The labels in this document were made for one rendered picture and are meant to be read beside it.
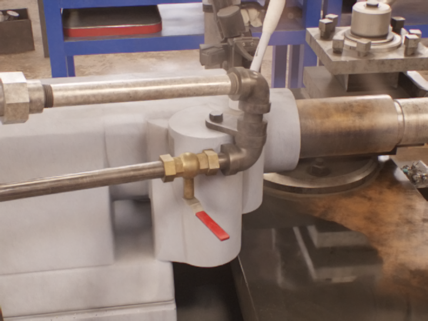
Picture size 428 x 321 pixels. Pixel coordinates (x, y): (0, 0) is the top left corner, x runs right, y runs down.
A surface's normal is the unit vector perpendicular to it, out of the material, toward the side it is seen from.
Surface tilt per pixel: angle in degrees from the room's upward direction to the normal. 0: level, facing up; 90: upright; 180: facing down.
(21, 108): 101
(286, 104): 28
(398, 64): 90
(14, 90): 56
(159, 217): 79
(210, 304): 23
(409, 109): 36
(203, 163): 68
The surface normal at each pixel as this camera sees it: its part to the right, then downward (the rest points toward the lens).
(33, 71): 0.00, -0.88
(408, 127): 0.14, 0.24
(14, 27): 0.30, 0.45
